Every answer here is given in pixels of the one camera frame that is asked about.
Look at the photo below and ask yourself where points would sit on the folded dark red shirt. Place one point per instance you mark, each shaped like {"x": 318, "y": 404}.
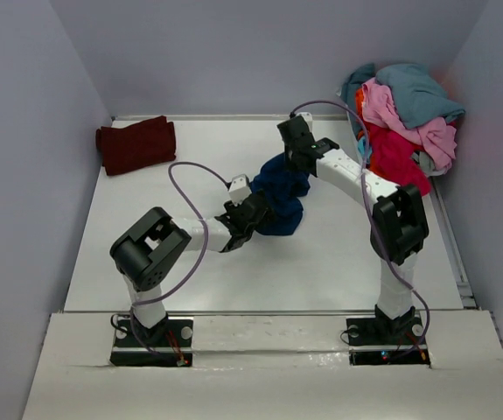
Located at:
{"x": 137, "y": 146}

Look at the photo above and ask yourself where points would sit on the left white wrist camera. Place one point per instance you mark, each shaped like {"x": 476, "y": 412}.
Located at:
{"x": 239, "y": 189}

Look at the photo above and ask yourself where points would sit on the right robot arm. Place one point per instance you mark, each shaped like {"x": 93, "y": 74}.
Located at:
{"x": 398, "y": 229}

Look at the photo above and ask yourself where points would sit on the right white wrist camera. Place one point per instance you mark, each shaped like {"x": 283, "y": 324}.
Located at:
{"x": 308, "y": 118}

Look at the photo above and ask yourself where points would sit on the grey blue t shirt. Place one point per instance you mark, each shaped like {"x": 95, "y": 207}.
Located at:
{"x": 417, "y": 96}

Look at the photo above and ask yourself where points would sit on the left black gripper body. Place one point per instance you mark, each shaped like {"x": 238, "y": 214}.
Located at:
{"x": 248, "y": 233}

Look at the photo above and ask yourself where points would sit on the magenta t shirt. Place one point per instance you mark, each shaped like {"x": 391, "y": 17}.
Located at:
{"x": 391, "y": 159}

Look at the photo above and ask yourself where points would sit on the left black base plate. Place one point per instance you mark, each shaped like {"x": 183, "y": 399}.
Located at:
{"x": 169, "y": 346}

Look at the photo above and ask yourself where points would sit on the navy blue t shirt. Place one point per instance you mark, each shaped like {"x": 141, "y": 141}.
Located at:
{"x": 283, "y": 190}

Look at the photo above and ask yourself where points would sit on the orange t shirt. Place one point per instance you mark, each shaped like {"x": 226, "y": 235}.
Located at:
{"x": 359, "y": 101}

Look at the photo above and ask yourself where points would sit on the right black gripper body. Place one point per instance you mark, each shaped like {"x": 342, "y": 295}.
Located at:
{"x": 289, "y": 156}

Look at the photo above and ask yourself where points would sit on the light blue t shirt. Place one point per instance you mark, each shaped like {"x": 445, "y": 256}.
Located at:
{"x": 364, "y": 152}

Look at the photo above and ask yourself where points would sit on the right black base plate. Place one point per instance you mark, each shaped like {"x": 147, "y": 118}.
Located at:
{"x": 369, "y": 347}

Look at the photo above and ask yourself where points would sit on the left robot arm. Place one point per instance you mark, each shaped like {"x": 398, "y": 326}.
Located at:
{"x": 148, "y": 250}

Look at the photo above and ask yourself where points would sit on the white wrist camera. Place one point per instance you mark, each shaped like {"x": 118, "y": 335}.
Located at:
{"x": 239, "y": 189}
{"x": 308, "y": 118}

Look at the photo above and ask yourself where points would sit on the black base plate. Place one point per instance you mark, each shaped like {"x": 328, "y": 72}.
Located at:
{"x": 369, "y": 347}
{"x": 169, "y": 346}

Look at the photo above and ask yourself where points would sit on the light pink t shirt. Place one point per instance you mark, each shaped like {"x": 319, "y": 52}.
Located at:
{"x": 390, "y": 109}

